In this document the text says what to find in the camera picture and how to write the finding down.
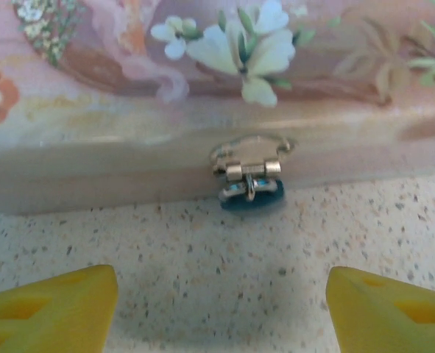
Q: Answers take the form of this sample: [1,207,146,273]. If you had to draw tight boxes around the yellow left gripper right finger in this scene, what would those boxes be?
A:
[327,266,435,353]

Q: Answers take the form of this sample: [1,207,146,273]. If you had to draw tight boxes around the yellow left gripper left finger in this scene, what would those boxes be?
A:
[0,263,119,353]

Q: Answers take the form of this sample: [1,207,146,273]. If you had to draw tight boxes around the small blue padlock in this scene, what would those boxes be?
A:
[216,172,288,214]

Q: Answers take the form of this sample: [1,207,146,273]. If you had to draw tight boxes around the pink illustrated tin box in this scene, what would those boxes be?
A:
[0,0,435,218]

